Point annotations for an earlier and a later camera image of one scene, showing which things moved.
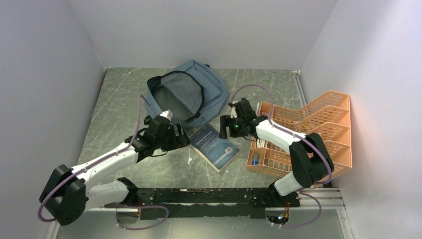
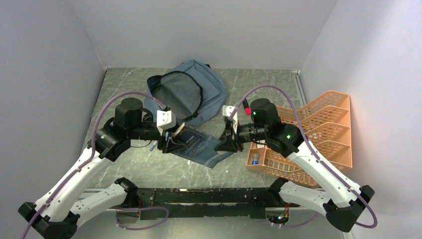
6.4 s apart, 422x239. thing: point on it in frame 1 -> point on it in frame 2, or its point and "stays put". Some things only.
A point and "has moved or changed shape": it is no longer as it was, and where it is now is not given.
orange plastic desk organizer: x=327 y=116 stays put
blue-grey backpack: x=192 y=93 stays put
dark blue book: x=217 y=152 has moved or changed shape
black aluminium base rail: x=233 y=202 stays put
